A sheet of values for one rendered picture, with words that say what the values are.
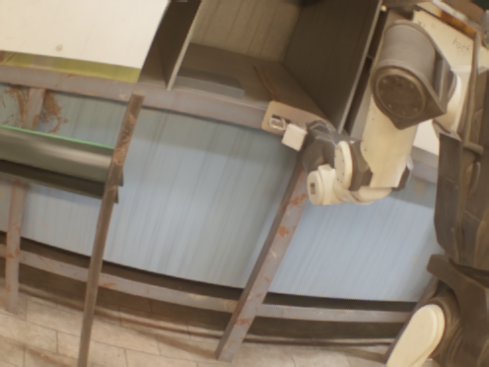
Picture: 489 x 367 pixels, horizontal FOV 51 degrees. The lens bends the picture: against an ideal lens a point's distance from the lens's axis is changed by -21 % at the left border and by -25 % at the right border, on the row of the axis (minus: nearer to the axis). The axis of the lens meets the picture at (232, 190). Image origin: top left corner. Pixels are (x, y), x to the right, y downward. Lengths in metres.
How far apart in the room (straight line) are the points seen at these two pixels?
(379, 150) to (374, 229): 1.02
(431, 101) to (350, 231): 1.17
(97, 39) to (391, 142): 0.72
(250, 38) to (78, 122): 0.79
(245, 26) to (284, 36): 0.14
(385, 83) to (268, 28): 1.40
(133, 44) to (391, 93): 0.72
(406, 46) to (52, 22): 0.83
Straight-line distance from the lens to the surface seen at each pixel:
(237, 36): 2.13
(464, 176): 0.82
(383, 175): 0.96
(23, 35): 1.36
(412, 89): 0.77
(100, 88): 1.51
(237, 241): 1.81
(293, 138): 1.42
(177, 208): 1.73
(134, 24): 1.33
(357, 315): 2.14
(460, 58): 1.62
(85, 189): 1.44
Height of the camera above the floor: 1.31
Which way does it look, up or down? 24 degrees down
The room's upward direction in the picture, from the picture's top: 20 degrees clockwise
